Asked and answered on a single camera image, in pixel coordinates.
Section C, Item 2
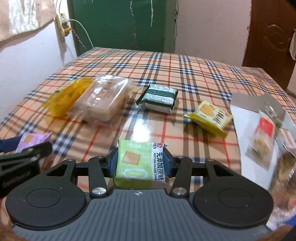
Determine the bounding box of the purple snack pack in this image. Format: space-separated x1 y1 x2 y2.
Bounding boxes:
16 133 52 153

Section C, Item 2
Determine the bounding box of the light green biscuit pack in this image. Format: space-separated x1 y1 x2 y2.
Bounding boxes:
113 140 167 189

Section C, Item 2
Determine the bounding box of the clear snack pack red label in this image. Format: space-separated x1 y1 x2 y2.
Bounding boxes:
249 111 275 161

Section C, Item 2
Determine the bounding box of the clear snack pack green label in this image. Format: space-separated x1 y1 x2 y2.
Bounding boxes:
264 103 282 128

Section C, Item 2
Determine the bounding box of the brown cookie clear pack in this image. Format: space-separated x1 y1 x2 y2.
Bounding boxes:
270 152 295 211

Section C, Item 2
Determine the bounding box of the brown white wafer pack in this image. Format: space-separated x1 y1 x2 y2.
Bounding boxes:
275 128 295 151

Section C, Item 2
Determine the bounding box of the blue snack pack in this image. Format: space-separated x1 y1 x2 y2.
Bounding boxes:
273 208 295 227

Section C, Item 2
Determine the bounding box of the yellow orange snack pack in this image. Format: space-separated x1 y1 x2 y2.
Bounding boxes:
42 77 93 117

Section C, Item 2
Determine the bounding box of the yellow biscuit pack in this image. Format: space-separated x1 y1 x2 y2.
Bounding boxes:
183 100 233 138

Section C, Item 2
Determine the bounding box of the plaid tablecloth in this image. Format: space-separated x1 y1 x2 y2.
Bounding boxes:
0 47 296 193

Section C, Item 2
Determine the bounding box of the large clear bread pack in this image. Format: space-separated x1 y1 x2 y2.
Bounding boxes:
70 74 141 123

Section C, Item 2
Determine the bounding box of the dark green cracker pack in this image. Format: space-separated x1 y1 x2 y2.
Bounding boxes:
135 84 179 114

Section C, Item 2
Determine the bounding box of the white cardboard box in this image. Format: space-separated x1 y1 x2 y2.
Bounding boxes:
230 93 295 230

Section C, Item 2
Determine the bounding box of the beige curtain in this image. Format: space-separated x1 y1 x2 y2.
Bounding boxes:
0 0 56 41

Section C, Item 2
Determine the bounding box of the green metal cabinet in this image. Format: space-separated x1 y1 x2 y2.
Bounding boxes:
67 0 179 55

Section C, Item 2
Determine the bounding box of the white cloth on door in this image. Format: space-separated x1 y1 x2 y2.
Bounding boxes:
289 29 296 60

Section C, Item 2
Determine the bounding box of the brown wooden door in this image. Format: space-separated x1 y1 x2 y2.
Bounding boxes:
242 0 295 90

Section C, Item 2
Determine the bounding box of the red blue twisted wire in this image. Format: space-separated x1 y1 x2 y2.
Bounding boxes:
70 28 88 51

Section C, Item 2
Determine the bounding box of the white cable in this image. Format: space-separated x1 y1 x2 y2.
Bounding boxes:
68 19 94 49

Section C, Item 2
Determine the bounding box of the yellow wall socket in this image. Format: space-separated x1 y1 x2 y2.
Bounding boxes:
56 13 71 37

